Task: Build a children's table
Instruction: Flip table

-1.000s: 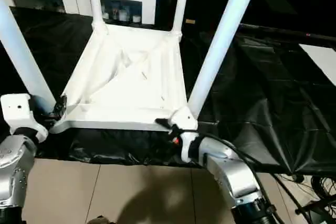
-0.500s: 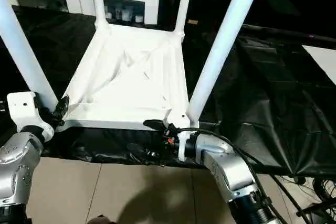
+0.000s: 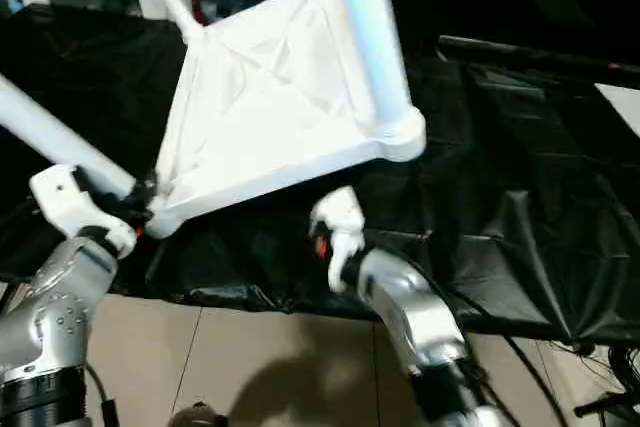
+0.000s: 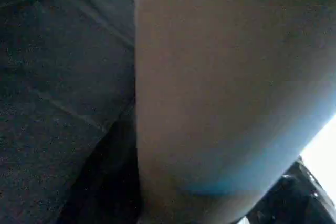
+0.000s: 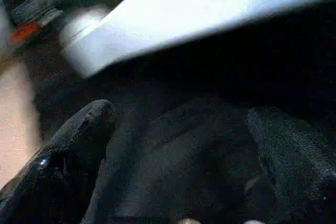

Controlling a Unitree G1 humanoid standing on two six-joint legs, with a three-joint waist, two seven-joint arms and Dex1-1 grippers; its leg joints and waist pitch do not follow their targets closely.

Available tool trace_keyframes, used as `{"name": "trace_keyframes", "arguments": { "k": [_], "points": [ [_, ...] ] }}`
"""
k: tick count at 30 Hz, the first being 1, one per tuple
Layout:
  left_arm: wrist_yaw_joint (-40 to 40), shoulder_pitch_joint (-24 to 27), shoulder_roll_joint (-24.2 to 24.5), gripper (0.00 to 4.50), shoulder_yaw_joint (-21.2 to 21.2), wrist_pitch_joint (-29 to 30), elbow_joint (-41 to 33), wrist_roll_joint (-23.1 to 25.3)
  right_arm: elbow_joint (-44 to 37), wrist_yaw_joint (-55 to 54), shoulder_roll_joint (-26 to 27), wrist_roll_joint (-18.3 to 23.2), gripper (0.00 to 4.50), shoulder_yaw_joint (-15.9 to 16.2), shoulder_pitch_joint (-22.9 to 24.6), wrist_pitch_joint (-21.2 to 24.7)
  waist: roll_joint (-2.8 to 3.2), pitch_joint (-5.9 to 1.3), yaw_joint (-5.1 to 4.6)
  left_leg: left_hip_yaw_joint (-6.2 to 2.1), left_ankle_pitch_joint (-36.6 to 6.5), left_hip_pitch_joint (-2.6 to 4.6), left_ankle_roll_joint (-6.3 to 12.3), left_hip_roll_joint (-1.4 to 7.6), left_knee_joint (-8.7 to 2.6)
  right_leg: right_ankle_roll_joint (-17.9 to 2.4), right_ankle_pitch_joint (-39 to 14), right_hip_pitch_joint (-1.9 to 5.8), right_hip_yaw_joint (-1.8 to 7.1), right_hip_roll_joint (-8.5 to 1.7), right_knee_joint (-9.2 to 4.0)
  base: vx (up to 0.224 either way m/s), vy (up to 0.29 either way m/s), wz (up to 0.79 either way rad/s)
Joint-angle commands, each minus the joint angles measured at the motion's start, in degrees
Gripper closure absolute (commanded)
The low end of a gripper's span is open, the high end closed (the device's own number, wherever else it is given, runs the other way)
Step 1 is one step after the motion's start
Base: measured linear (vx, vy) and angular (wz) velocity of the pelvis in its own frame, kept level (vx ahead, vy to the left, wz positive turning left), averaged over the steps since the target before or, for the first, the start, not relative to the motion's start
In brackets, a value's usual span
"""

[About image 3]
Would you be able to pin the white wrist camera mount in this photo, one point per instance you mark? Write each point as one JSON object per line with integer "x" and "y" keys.
{"x": 65, "y": 197}
{"x": 340, "y": 212}

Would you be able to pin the black glossy mat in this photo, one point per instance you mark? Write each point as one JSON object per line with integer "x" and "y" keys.
{"x": 525, "y": 197}

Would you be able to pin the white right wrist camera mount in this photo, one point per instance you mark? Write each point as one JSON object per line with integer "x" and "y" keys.
{"x": 340, "y": 212}

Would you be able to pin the grey robot torso front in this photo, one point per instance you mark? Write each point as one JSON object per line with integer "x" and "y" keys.
{"x": 197, "y": 417}

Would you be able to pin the small red box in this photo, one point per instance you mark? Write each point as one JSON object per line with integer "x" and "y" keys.
{"x": 197, "y": 9}

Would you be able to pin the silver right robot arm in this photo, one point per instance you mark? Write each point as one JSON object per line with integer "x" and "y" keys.
{"x": 410, "y": 307}

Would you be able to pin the white plastic table top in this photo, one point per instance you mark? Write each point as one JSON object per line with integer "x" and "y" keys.
{"x": 275, "y": 97}

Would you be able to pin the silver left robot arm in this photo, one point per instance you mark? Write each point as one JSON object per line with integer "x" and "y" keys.
{"x": 60, "y": 297}

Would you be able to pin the long black bar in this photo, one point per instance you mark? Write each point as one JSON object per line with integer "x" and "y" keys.
{"x": 525, "y": 52}

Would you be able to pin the black floor rod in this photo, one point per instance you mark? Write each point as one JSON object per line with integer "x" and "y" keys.
{"x": 600, "y": 404}

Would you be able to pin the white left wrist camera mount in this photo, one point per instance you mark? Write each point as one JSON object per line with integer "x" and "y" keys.
{"x": 65, "y": 197}

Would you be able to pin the flat white board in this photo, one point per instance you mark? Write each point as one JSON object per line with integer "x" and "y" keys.
{"x": 625, "y": 107}

